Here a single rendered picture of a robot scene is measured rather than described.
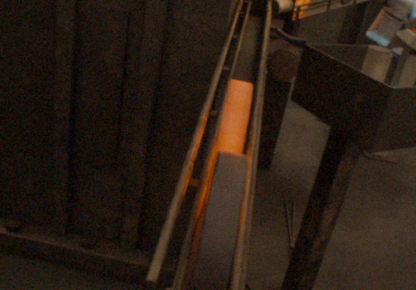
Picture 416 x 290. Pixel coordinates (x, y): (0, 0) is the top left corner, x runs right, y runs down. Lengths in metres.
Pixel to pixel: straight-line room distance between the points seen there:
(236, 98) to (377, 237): 1.29
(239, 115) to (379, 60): 1.67
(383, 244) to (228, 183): 1.38
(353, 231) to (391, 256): 0.16
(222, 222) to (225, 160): 0.07
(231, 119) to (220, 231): 0.19
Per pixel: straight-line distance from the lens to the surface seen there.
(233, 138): 0.58
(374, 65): 2.22
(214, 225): 0.44
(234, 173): 0.46
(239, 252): 0.57
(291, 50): 1.81
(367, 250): 1.74
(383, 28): 1.85
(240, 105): 0.60
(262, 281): 1.44
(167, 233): 0.50
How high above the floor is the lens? 0.96
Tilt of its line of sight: 26 degrees down
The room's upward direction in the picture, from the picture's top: 10 degrees clockwise
